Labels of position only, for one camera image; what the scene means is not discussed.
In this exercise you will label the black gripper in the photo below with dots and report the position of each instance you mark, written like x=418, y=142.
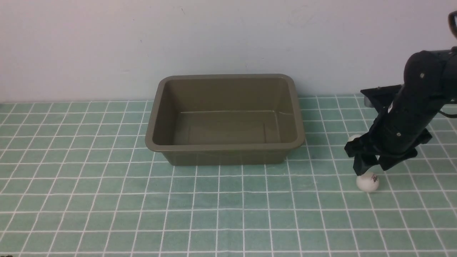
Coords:
x=396, y=131

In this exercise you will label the white ping-pong ball with logo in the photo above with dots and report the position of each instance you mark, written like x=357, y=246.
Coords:
x=368, y=182

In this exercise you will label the plain white ping-pong ball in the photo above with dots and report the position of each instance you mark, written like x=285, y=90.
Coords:
x=353, y=137

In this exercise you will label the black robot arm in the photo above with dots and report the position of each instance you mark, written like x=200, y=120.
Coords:
x=434, y=72

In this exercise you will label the olive green plastic bin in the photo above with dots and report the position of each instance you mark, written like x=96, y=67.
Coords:
x=225, y=119

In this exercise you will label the green checkered tablecloth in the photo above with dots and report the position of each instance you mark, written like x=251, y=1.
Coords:
x=78, y=181

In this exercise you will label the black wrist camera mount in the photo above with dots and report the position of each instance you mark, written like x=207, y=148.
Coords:
x=380, y=97

